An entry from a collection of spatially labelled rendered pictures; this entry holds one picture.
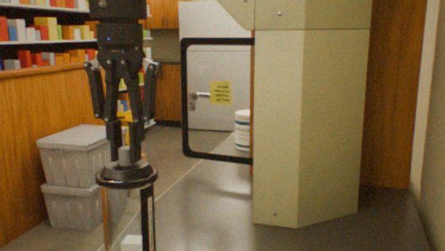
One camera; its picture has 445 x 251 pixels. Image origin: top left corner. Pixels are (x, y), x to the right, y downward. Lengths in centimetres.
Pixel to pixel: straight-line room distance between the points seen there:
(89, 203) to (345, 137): 241
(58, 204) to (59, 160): 34
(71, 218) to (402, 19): 268
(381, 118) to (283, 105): 45
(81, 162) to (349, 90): 238
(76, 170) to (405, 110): 238
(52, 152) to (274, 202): 241
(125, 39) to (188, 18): 555
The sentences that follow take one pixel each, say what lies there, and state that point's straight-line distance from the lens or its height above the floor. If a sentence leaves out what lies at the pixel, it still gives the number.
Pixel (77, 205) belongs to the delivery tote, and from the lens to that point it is 334.
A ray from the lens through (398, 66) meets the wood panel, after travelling 139.
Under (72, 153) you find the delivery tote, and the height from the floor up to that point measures 58.
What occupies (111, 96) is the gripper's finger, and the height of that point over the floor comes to 130.
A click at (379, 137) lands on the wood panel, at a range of 142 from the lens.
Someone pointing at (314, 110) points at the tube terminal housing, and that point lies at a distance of 105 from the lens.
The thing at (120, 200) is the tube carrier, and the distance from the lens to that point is 77.
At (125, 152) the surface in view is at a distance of 78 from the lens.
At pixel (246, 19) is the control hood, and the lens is 103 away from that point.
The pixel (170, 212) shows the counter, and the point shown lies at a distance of 120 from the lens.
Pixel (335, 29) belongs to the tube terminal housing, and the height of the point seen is 141.
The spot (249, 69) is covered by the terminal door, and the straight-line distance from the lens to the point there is 136.
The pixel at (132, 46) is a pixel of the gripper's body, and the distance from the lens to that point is 74.
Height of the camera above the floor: 141
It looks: 12 degrees down
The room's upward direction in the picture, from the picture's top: straight up
